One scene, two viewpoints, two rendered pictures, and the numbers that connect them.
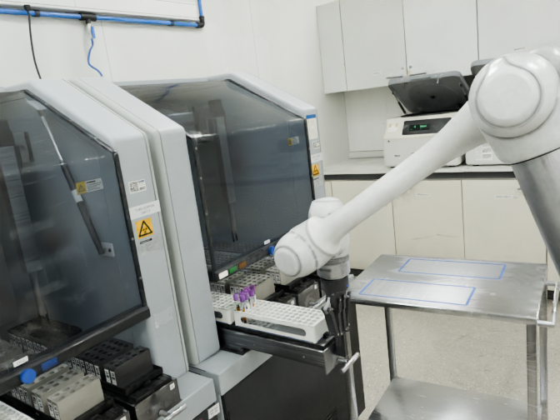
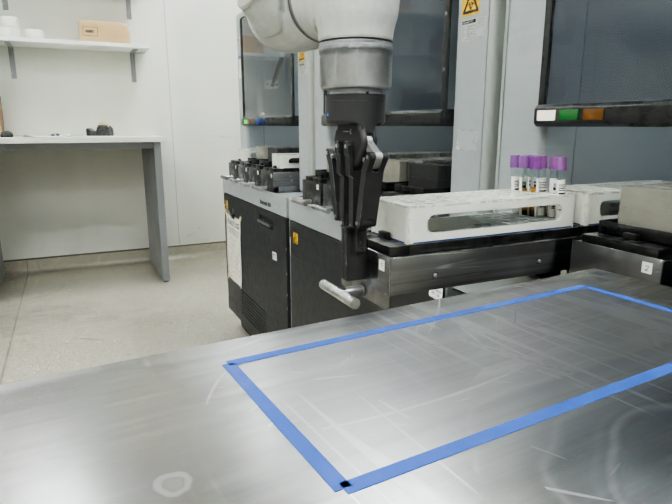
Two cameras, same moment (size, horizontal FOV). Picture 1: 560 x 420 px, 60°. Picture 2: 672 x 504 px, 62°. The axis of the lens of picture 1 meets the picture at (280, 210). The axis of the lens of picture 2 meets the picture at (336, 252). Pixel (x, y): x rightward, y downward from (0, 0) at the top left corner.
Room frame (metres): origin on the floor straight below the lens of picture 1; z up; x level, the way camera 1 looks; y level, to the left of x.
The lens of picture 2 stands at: (1.55, -0.77, 0.96)
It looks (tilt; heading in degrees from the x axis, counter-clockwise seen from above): 13 degrees down; 117
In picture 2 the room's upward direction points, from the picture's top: straight up
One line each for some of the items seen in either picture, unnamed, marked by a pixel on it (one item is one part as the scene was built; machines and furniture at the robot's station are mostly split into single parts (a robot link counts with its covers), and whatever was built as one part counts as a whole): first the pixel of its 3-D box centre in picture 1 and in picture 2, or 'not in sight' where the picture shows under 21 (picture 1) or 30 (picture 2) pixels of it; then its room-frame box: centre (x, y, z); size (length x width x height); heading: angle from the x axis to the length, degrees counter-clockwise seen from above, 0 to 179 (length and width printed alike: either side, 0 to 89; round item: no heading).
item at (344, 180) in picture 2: (336, 316); (349, 184); (1.24, -0.11, 0.89); 0.04 x 0.01 x 0.11; 53
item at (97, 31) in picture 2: not in sight; (104, 34); (-1.45, 1.87, 1.52); 0.29 x 0.22 x 0.12; 52
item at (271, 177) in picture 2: not in sight; (347, 175); (0.62, 1.14, 0.78); 0.73 x 0.14 x 0.09; 53
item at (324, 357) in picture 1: (249, 329); (542, 244); (1.45, 0.14, 0.78); 0.73 x 0.14 x 0.09; 53
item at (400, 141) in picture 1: (432, 118); not in sight; (3.69, -1.21, 1.22); 0.62 x 0.56 x 0.64; 141
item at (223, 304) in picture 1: (206, 306); (623, 204); (1.56, 0.29, 0.83); 0.30 x 0.10 x 0.06; 53
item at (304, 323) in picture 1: (281, 321); (475, 216); (1.37, 0.04, 0.83); 0.30 x 0.10 x 0.06; 53
